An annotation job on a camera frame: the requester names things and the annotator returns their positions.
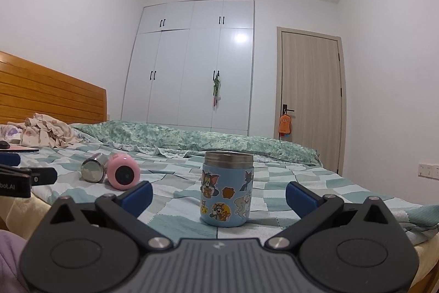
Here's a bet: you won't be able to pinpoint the purple clothing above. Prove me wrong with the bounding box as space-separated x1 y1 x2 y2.
0 230 29 293

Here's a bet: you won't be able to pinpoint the green hanging ornament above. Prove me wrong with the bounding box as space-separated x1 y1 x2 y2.
212 71 222 107

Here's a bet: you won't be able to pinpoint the stainless steel cup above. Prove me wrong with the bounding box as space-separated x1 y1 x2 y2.
80 152 106 184

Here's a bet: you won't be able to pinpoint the orange plush toy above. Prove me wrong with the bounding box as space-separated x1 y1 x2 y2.
278 115 292 139

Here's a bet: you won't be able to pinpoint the wooden door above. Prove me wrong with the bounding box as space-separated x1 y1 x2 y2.
274 27 346 177

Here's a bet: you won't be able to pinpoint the pink steel bottle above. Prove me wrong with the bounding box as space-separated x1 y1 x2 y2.
106 152 141 191

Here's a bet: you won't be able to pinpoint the wall socket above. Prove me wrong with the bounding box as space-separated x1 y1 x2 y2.
418 162 439 180

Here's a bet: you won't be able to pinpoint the wooden headboard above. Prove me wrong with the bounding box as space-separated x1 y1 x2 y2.
0 50 108 125

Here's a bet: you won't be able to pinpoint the white wardrobe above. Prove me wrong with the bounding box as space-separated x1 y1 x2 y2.
121 0 256 136

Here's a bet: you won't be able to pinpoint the green floral quilt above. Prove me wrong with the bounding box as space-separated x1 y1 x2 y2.
70 120 323 167

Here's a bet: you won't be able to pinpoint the yellow blanket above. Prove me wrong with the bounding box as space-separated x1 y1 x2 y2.
0 188 55 240

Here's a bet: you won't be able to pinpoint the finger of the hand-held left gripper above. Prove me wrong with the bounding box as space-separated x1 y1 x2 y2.
0 163 57 186
0 152 22 168

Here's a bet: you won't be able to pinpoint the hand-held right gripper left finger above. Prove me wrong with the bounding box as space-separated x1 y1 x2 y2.
48 180 174 250

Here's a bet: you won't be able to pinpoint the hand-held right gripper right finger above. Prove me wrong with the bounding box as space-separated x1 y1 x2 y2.
268 180 400 250

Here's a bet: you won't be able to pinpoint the blue cartoon sticker cup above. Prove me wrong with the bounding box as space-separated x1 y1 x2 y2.
200 151 255 228

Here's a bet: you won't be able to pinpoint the crumpled floral clothes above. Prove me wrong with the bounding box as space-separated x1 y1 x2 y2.
7 113 83 148

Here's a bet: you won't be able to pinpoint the pink flat tablet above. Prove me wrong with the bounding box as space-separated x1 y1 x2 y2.
0 147 40 154

